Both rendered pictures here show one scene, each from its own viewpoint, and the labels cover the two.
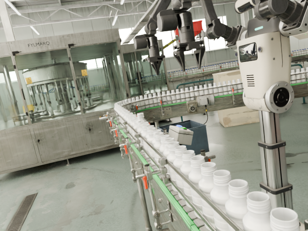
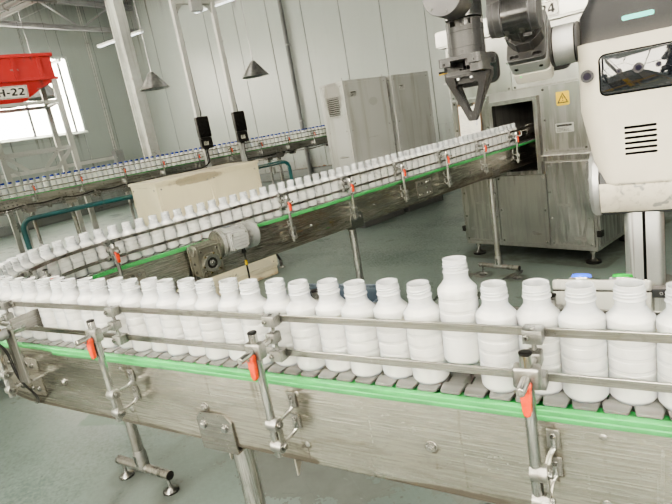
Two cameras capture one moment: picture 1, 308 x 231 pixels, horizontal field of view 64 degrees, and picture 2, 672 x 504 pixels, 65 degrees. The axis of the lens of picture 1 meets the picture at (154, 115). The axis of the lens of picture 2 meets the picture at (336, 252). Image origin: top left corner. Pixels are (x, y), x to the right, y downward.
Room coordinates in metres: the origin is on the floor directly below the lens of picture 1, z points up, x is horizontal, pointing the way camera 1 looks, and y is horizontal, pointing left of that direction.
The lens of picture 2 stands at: (0.94, 0.74, 1.43)
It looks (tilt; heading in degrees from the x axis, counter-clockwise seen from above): 14 degrees down; 316
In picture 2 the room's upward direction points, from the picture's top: 10 degrees counter-clockwise
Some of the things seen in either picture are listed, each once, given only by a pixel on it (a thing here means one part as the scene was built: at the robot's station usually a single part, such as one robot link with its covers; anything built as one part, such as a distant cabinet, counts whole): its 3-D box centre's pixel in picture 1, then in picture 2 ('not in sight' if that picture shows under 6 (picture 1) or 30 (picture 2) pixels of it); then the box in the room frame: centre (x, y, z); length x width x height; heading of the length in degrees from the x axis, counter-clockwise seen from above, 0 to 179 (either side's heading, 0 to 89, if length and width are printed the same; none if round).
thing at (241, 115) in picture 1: (242, 96); (207, 230); (5.54, -2.05, 0.59); 1.10 x 0.62 x 1.18; 85
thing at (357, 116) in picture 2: not in sight; (362, 151); (5.72, -4.77, 0.96); 0.82 x 0.50 x 1.91; 85
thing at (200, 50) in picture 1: (194, 57); not in sight; (0.95, -0.19, 1.44); 0.07 x 0.07 x 0.09; 13
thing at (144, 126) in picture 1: (148, 140); (583, 340); (1.20, 0.05, 1.08); 0.06 x 0.06 x 0.17
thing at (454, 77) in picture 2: (158, 66); (472, 90); (1.39, -0.07, 1.44); 0.07 x 0.07 x 0.09; 14
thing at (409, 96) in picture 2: not in sight; (406, 141); (5.65, -5.67, 0.96); 0.82 x 0.50 x 1.91; 85
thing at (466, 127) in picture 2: not in sight; (469, 122); (3.33, -3.45, 1.22); 0.23 x 0.04 x 0.32; 175
